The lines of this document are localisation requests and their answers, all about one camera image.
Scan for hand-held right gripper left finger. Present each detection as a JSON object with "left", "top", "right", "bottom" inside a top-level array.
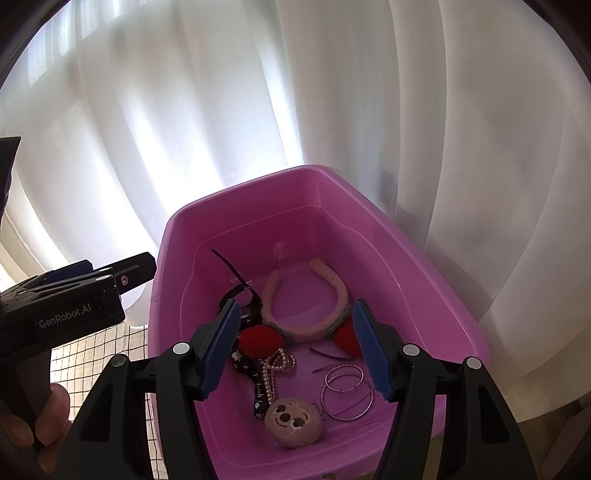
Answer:
[{"left": 55, "top": 299, "right": 242, "bottom": 480}]

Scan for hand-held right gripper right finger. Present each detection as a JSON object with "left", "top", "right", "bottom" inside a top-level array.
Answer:
[{"left": 352, "top": 299, "right": 539, "bottom": 480}]

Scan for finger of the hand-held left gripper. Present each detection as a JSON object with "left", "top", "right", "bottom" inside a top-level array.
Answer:
[
  {"left": 42, "top": 260, "right": 94, "bottom": 283},
  {"left": 90, "top": 251, "right": 157, "bottom": 297}
]

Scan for small metal ring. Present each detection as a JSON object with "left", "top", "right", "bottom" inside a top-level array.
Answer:
[{"left": 324, "top": 363, "right": 366, "bottom": 394}]

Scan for large metal ring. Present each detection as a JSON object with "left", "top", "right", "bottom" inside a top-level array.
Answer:
[{"left": 320, "top": 372, "right": 375, "bottom": 421}]

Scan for pink fuzzy headband red pompoms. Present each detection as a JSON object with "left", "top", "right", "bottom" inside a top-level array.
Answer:
[{"left": 238, "top": 257, "right": 366, "bottom": 358}]

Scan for black wrist watch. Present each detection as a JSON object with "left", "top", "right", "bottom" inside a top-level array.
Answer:
[{"left": 211, "top": 248, "right": 265, "bottom": 334}]

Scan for purple plastic bin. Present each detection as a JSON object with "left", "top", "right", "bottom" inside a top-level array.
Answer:
[{"left": 147, "top": 165, "right": 491, "bottom": 480}]

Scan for person's left hand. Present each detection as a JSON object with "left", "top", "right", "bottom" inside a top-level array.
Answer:
[{"left": 0, "top": 382, "right": 73, "bottom": 452}]

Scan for purple hairpin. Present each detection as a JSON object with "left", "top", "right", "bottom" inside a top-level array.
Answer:
[{"left": 308, "top": 347, "right": 354, "bottom": 362}]

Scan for black printed ribbon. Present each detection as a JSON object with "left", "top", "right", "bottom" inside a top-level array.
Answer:
[{"left": 231, "top": 337, "right": 267, "bottom": 420}]

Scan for round beige plush face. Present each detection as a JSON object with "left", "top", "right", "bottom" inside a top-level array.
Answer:
[{"left": 264, "top": 396, "right": 327, "bottom": 449}]

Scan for white sheer curtain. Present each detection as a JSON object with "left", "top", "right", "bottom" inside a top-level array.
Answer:
[{"left": 0, "top": 0, "right": 306, "bottom": 324}]

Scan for cream thick curtain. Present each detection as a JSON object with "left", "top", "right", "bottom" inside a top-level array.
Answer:
[{"left": 272, "top": 0, "right": 591, "bottom": 423}]

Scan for pearl bead necklace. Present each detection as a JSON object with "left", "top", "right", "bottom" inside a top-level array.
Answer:
[{"left": 257, "top": 348, "right": 297, "bottom": 398}]

